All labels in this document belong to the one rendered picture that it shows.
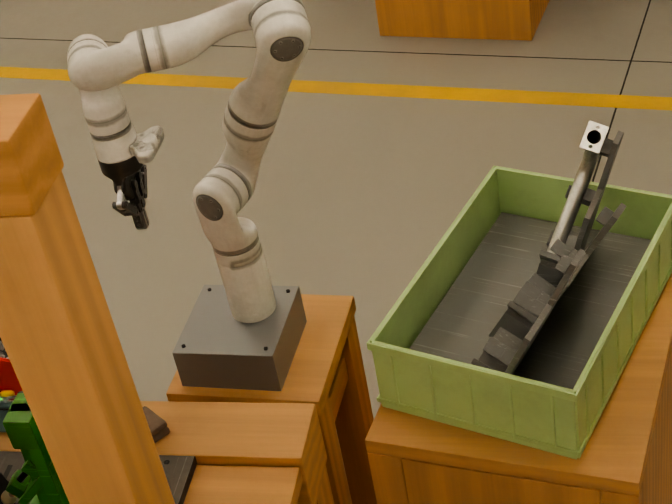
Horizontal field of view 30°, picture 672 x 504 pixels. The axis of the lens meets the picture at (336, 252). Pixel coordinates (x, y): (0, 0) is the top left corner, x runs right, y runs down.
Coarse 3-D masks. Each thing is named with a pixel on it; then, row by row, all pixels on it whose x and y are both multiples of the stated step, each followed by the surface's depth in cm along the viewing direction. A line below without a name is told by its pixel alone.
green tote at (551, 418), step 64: (512, 192) 277; (640, 192) 261; (448, 256) 261; (384, 320) 241; (640, 320) 249; (384, 384) 242; (448, 384) 233; (512, 384) 224; (576, 384) 220; (576, 448) 227
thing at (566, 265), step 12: (564, 264) 220; (576, 264) 218; (564, 276) 220; (564, 288) 227; (552, 300) 225; (540, 324) 223; (504, 336) 238; (528, 336) 221; (516, 348) 236; (528, 348) 236; (480, 360) 233; (492, 360) 233; (516, 360) 225; (504, 372) 232
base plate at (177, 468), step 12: (0, 456) 236; (12, 456) 235; (168, 456) 229; (180, 456) 229; (192, 456) 228; (0, 468) 233; (12, 468) 233; (168, 468) 227; (180, 468) 226; (192, 468) 227; (168, 480) 224; (180, 480) 224; (180, 492) 222
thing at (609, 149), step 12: (612, 144) 242; (612, 156) 244; (600, 180) 248; (600, 192) 249; (588, 216) 243; (588, 228) 250; (540, 264) 253; (552, 264) 253; (540, 276) 255; (552, 276) 254
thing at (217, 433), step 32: (160, 416) 238; (192, 416) 237; (224, 416) 235; (256, 416) 234; (288, 416) 233; (0, 448) 238; (160, 448) 231; (192, 448) 230; (224, 448) 229; (256, 448) 227; (288, 448) 226; (320, 448) 238; (320, 480) 237
